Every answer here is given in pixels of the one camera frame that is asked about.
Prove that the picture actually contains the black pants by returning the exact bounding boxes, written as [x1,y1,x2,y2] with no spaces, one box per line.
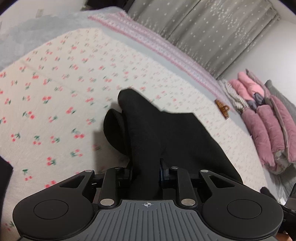
[103,88,243,199]

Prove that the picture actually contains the grey pillow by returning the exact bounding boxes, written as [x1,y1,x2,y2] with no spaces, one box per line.
[264,80,295,118]

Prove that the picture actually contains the grey bed sheet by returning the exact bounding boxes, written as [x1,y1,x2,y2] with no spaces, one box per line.
[0,6,296,204]

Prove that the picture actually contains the striped folded cloth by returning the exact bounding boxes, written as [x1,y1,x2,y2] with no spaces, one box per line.
[218,79,249,114]

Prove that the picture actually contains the white wall switch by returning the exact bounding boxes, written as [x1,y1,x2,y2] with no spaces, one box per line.
[36,9,44,18]

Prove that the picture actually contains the pink striped knitted blanket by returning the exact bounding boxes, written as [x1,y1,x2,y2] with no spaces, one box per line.
[88,11,234,109]

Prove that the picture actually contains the cherry print white blanket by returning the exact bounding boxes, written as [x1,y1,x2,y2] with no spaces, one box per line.
[1,27,267,240]

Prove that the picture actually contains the grey star pattern curtain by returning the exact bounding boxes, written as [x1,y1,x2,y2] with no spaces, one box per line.
[127,0,279,79]

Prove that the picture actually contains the brown hair claw clip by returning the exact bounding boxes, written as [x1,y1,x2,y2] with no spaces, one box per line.
[215,99,230,120]

